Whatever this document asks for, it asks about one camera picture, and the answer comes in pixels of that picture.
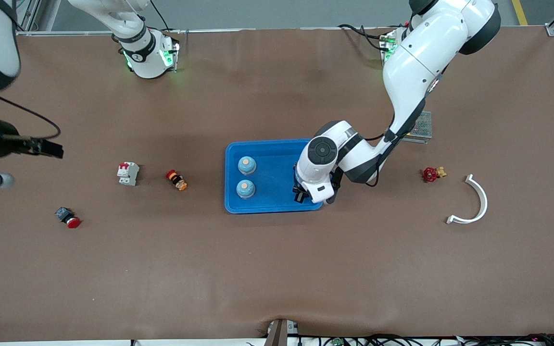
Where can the red orange switch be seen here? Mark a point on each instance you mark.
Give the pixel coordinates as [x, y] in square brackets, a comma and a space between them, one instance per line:
[177, 180]

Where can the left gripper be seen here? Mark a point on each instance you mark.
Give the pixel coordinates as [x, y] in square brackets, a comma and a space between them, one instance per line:
[301, 192]

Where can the brown table mat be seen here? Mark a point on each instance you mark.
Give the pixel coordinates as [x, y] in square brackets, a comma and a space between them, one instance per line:
[277, 269]

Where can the blue bell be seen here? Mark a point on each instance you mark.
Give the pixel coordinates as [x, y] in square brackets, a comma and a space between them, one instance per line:
[247, 166]
[245, 188]

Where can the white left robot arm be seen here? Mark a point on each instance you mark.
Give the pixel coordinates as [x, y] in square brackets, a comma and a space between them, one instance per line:
[411, 62]

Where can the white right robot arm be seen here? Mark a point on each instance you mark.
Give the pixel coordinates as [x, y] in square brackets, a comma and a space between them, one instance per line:
[3, 38]

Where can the red push button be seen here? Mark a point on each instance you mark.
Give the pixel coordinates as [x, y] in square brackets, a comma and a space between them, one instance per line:
[68, 217]

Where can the grey table clamp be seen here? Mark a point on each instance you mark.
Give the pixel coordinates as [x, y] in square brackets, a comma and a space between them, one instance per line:
[279, 331]

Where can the white curved bracket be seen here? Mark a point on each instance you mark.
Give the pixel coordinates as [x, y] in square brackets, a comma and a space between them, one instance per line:
[484, 201]

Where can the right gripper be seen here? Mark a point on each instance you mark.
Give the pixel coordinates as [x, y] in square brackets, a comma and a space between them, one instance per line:
[8, 143]

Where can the metal mesh power supply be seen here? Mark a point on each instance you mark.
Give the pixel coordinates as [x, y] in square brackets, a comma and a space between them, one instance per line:
[423, 127]

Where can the white red circuit breaker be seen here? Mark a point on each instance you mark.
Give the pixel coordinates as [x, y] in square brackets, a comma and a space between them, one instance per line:
[128, 174]

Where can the blue plastic tray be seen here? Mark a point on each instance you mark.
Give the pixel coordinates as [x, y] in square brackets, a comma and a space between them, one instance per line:
[272, 168]

